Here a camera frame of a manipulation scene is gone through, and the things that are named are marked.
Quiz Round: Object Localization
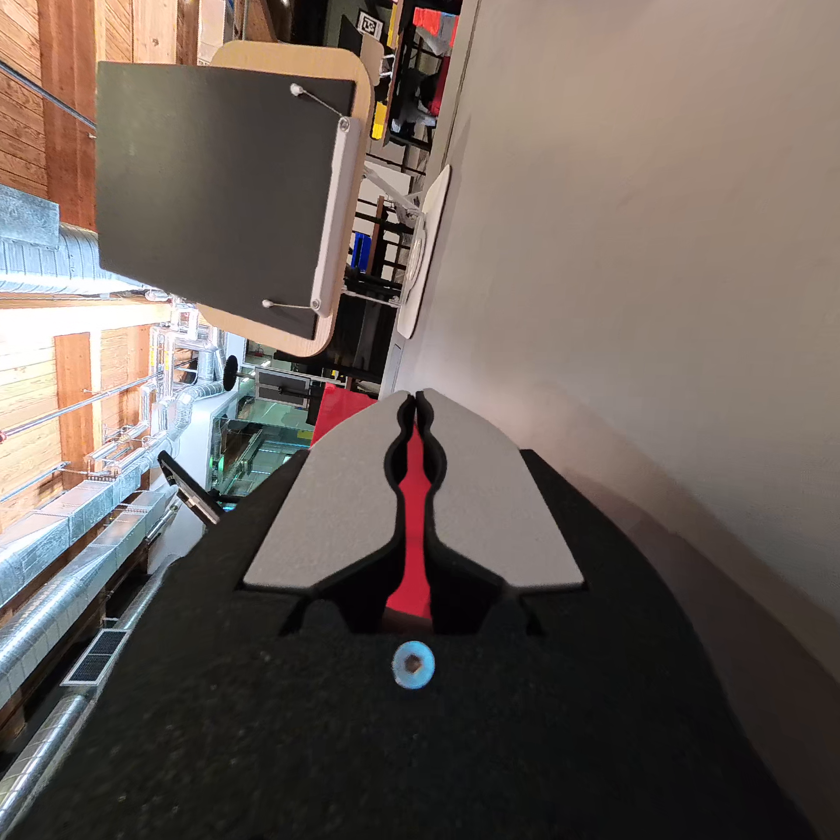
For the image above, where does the wood-framed black board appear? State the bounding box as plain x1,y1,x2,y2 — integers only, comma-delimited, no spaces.
95,41,376,359

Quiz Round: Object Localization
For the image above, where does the grey desk cable flap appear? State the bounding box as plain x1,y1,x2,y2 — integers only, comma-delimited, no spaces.
378,341,406,401

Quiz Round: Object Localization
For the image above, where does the red storage bin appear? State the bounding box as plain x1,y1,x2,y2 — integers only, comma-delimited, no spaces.
308,382,435,621

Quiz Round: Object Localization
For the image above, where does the large round silver duct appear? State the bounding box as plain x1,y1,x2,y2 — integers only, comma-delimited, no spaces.
0,184,155,298

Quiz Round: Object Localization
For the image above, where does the orange traffic cone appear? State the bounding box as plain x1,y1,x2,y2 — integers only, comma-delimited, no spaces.
412,5,460,48

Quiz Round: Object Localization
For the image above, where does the rectangular silver duct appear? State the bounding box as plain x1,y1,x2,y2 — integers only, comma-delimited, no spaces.
0,459,181,608

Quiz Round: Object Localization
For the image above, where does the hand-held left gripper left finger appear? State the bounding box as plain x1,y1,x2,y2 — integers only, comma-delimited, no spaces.
243,389,416,599

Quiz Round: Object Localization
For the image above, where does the grey desk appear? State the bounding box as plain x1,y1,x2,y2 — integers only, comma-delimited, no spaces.
379,0,840,840

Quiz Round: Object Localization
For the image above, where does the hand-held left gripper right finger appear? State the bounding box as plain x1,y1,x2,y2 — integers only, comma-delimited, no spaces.
416,387,585,599

